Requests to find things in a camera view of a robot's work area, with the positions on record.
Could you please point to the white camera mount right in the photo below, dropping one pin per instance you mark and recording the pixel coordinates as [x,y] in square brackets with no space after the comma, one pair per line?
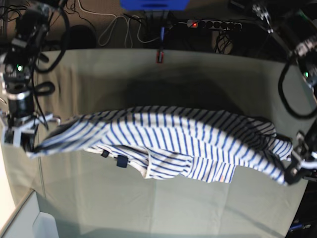
[13,130]

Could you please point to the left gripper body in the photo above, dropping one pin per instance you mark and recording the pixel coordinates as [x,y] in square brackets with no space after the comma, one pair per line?
[306,150]

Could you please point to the green table cloth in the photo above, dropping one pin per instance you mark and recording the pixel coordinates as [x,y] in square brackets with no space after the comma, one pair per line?
[90,197]

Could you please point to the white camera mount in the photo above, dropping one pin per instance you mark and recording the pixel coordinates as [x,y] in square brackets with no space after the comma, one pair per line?
[13,130]
[309,165]

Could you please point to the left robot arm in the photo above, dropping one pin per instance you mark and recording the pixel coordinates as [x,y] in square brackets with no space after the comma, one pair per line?
[286,20]

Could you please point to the red black clamp centre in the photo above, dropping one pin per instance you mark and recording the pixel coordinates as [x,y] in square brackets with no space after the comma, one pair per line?
[159,57]

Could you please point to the blue white striped t-shirt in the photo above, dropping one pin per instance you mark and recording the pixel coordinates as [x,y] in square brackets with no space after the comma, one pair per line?
[165,142]

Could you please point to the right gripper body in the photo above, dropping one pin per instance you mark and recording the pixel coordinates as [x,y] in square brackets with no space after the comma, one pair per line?
[20,105]

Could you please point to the white power strip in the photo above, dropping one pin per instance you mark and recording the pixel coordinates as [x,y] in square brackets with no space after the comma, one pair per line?
[215,25]

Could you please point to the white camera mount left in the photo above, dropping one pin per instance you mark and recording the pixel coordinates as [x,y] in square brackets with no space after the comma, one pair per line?
[309,165]

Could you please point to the round black stool base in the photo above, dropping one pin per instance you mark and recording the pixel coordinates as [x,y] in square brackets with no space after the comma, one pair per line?
[81,37]

